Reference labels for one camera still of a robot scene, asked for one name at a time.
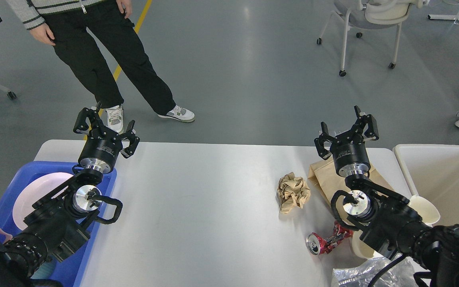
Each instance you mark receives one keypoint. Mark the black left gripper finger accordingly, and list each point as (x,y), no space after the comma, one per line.
(134,140)
(90,124)

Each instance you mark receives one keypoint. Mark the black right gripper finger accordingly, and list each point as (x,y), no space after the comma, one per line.
(365,127)
(319,142)

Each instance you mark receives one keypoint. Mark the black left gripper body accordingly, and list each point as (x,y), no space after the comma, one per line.
(100,154)

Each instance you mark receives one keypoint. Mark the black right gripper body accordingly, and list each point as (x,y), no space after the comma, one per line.
(350,155)

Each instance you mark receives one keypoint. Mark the pink plate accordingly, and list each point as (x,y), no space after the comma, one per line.
(33,192)

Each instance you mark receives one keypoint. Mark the teal HOME mug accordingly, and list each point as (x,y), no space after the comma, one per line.
(45,270)

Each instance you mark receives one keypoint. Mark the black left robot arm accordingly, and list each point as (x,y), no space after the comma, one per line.
(58,224)

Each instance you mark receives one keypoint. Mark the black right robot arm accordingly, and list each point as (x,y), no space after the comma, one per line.
(388,224)

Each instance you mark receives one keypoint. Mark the brown paper bag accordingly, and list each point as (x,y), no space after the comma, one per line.
(324,176)

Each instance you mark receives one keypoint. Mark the crumpled brown paper ball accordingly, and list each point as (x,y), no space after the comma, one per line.
(292,191)

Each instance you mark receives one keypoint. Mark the crushed red soda can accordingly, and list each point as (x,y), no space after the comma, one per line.
(318,245)

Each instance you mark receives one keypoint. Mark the cream plastic bin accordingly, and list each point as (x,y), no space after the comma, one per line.
(432,172)

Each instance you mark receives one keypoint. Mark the person in black trousers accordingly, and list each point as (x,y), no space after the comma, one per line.
(72,27)

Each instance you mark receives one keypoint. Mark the white paper cup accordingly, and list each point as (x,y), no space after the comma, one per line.
(361,249)
(428,212)

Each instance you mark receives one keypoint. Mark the white chair grey seat right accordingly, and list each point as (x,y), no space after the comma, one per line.
(370,15)

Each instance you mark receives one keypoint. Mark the clear plastic bag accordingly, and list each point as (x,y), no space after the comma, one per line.
(399,276)

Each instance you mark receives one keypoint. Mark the blue plastic tray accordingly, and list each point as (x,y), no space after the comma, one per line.
(70,271)

